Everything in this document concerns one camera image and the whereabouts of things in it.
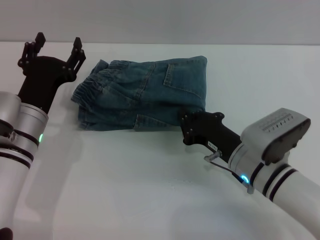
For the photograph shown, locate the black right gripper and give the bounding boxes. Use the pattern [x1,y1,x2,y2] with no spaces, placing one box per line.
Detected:
[178,106,244,164]

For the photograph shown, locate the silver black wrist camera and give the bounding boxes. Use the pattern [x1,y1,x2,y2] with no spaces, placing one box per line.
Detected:
[240,107,312,166]
[0,91,23,141]

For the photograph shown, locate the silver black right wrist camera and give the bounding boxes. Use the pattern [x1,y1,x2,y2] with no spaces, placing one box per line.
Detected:
[240,107,312,166]

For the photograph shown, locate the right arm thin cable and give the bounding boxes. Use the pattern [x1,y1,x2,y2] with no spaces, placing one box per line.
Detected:
[203,151,251,189]

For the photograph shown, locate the blue denim shorts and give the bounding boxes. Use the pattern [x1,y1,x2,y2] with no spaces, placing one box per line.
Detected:
[70,55,209,133]

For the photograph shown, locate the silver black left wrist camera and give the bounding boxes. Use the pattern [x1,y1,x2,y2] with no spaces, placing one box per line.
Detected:
[0,91,23,141]

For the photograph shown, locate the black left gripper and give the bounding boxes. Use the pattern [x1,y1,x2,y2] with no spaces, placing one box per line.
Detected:
[16,32,87,115]

